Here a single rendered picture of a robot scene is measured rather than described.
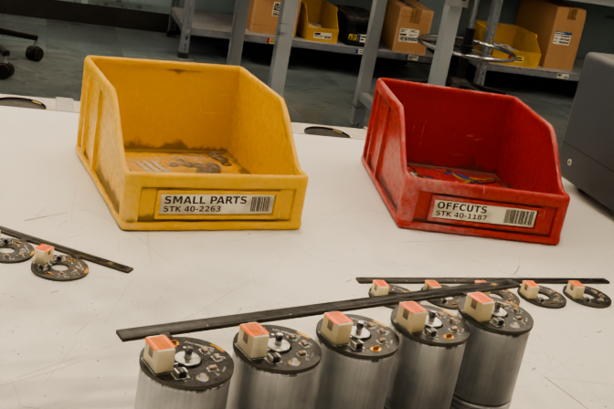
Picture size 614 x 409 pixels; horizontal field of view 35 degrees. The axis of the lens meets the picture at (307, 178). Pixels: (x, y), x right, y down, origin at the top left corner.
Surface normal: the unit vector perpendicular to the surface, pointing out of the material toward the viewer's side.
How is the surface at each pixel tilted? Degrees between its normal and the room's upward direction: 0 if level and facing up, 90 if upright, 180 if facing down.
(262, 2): 90
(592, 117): 90
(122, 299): 0
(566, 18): 90
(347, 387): 90
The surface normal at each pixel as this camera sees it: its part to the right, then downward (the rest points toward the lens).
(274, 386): 0.00, 0.33
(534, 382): 0.17, -0.93
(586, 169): -0.94, -0.06
